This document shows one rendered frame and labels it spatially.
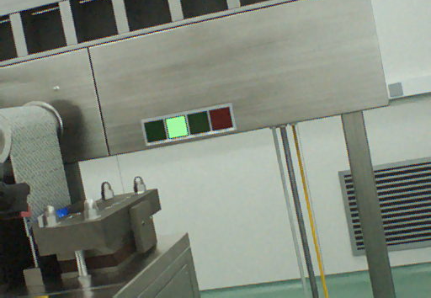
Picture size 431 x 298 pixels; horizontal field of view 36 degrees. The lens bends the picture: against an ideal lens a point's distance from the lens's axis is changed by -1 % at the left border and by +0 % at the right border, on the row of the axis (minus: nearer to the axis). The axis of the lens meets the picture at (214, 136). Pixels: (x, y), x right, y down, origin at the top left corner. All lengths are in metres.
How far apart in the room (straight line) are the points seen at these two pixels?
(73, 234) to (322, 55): 0.74
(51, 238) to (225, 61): 0.62
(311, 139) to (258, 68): 2.37
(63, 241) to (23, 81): 0.58
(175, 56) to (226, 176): 2.45
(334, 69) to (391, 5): 2.37
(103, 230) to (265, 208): 2.74
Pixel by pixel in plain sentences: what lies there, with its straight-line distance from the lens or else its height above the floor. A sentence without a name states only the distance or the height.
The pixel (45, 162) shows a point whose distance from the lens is 1.69.
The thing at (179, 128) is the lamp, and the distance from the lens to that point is 1.73.
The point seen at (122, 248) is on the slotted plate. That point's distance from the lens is 1.57.
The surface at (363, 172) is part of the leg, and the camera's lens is 1.85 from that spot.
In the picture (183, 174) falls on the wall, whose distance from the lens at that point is 4.20.
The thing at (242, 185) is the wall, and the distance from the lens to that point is 4.13.
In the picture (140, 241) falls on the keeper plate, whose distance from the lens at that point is 1.61.
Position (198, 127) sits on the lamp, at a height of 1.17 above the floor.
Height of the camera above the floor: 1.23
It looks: 3 degrees down
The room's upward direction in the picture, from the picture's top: 11 degrees counter-clockwise
